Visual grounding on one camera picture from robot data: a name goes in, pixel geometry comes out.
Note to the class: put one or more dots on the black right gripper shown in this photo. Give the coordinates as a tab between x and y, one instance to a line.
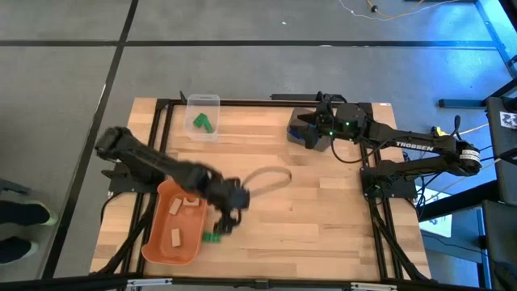
326	121

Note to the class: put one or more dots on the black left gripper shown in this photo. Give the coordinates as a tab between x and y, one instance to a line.
226	194

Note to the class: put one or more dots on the notched wooden block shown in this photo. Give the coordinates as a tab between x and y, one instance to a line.
191	201

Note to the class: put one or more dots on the plain wooden block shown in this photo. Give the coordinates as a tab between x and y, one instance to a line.
175	206
175	237

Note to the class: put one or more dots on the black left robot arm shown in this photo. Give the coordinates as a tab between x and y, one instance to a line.
149	161

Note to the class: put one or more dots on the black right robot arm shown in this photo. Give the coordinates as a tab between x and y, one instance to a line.
420	147

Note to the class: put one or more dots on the black bar device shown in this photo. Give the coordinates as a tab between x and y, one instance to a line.
299	97

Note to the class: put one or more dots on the grey plastic bin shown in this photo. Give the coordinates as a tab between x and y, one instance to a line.
323	144

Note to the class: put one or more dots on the orange plastic bin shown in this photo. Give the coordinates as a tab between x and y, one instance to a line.
190	230

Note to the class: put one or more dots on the clear plastic bin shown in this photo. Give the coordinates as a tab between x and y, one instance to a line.
202	137

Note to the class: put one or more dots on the white paper sheet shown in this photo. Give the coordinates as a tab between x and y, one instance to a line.
438	224

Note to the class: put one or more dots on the black floor beam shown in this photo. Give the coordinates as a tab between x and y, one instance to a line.
456	201

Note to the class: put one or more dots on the black white marker tag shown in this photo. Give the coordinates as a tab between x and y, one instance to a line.
509	120

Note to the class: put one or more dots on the black furniture panel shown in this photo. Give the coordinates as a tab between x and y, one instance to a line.
503	169

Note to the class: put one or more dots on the person's shoe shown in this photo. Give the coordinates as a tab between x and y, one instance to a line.
14	250
24	213

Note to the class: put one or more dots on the grey floor object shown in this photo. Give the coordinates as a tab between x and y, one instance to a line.
12	186

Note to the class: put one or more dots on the black aluminium table frame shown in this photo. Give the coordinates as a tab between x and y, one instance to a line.
262	102

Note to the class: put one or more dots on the black front rail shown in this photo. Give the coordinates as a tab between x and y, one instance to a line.
282	284

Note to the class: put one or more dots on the silver rail bracket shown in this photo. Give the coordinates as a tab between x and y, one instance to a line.
149	282
373	287

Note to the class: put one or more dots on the black floor rail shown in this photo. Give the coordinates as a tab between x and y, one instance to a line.
496	38

